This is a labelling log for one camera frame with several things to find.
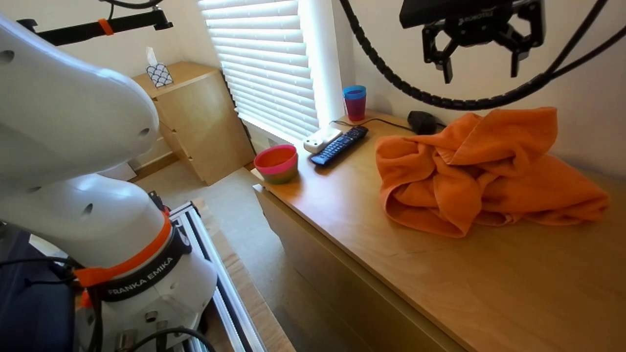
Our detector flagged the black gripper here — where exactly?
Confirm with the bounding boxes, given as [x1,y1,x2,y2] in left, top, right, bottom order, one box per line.
[421,0,548,85]

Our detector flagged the orange terry towel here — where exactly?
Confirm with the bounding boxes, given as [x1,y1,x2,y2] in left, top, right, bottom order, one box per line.
[374,105,612,240]

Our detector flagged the blue and pink cup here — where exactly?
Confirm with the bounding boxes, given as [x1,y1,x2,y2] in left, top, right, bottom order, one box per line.
[343,83,368,124]

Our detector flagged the black remote control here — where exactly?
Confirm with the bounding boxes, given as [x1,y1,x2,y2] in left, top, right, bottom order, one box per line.
[307,122,370,167]

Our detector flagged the white remote control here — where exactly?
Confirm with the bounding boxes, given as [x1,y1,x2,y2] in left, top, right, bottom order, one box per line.
[301,124,344,156]

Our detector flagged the white window blinds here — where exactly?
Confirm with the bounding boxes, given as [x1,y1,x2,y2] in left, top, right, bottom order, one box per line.
[198,0,321,142]

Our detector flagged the red and green bowl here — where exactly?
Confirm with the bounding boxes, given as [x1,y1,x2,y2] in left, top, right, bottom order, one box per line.
[253,142,301,185]

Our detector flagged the light wooden dresser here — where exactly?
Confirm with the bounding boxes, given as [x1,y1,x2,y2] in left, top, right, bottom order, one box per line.
[249,113,626,352]

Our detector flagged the light wooden cabinet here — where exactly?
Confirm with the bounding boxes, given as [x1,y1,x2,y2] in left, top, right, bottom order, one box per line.
[127,60,256,185]

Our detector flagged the patterned tissue box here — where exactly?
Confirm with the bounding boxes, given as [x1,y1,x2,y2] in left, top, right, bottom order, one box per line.
[143,44,176,89]

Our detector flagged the black bar with orange tape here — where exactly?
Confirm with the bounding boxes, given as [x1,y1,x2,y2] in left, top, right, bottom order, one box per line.
[16,7,176,48]

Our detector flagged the dark blue fabric object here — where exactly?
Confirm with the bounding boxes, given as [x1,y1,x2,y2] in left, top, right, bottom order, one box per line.
[0,224,78,352]

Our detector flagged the dark blue wrist camera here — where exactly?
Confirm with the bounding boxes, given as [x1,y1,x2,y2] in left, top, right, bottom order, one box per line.
[397,0,519,30]

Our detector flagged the thin black mouse cable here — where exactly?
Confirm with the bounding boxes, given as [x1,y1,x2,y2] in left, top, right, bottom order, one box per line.
[333,113,419,132]

